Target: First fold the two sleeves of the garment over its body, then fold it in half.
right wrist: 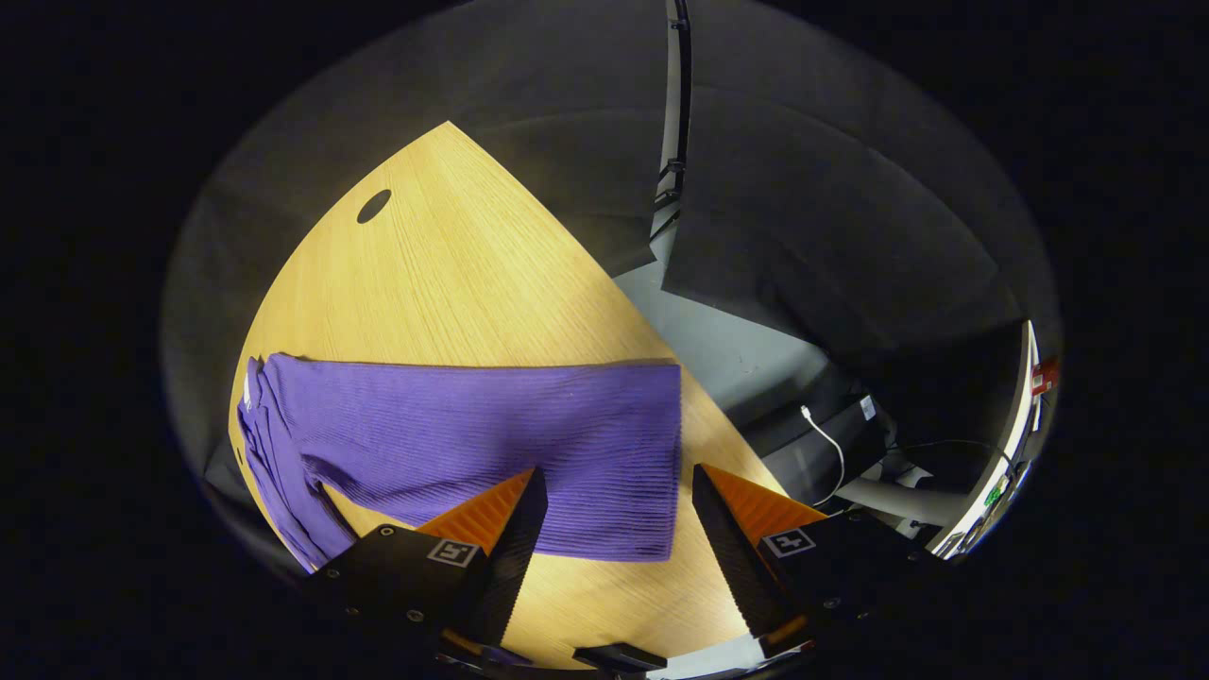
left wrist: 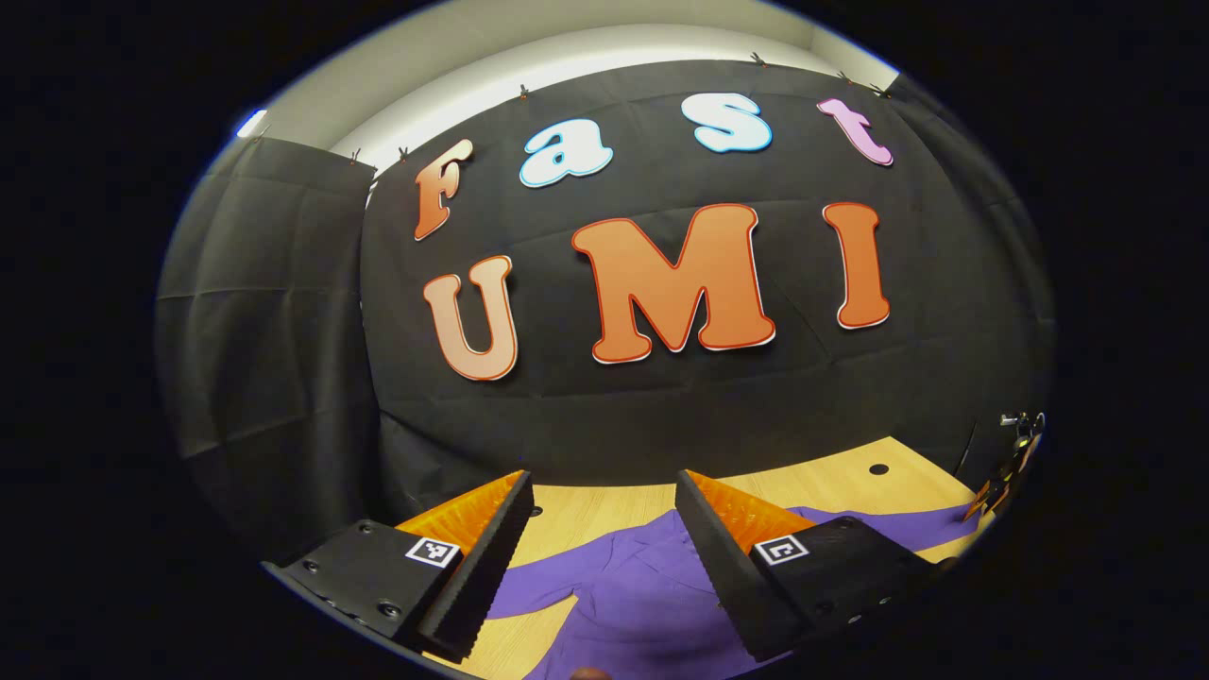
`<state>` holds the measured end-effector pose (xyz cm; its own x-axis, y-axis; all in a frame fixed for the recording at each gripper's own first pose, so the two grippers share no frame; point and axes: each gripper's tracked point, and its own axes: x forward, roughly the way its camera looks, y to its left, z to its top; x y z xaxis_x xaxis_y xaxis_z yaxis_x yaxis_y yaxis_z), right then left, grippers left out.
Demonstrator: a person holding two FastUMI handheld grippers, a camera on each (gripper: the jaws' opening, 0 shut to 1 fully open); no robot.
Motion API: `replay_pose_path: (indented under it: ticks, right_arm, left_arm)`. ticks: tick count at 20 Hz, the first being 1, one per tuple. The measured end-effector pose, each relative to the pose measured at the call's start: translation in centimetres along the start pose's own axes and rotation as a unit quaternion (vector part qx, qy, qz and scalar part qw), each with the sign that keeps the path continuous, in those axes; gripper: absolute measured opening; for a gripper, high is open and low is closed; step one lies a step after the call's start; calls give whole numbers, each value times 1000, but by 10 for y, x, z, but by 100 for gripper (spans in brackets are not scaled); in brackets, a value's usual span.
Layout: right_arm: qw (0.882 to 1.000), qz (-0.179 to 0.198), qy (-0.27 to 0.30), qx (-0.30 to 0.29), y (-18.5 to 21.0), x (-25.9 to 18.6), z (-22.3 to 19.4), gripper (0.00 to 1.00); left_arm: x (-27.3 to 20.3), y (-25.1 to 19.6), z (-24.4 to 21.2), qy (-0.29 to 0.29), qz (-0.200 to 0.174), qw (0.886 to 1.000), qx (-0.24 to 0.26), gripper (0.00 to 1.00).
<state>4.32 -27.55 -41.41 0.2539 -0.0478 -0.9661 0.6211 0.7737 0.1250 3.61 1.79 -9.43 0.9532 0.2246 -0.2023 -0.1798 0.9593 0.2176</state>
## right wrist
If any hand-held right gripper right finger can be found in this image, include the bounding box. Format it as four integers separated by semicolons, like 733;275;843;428
692;463;945;662

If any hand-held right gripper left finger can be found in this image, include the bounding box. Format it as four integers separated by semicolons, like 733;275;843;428
302;466;550;662

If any purple button-up shirt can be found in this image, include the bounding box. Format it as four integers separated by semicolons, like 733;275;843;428
236;352;683;572

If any black box with white label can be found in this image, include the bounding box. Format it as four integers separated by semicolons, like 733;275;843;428
741;392;894;506

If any grey metal table leg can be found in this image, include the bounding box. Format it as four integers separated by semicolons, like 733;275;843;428
836;475;957;527

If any plain black cloth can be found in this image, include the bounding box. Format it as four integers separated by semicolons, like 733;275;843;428
661;0;1064;417

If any black backdrop stand pole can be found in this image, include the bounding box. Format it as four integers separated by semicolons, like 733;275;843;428
650;0;693;239

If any white cable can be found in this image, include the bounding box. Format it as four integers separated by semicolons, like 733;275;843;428
800;405;846;507

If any thin black cable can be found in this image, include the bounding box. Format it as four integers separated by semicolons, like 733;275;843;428
888;437;1019;473

